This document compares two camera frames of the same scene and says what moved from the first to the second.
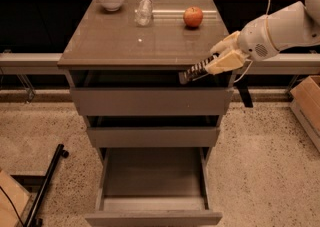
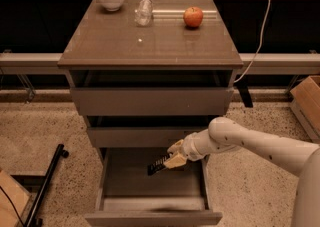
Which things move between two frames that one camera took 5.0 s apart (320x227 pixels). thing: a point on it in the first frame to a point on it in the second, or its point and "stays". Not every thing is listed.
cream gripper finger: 229,61 to 175,161
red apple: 193,17 stays
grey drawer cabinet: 124,55 stays
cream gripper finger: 228,44 to 177,147
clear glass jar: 145,11 stays
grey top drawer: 149,93 stays
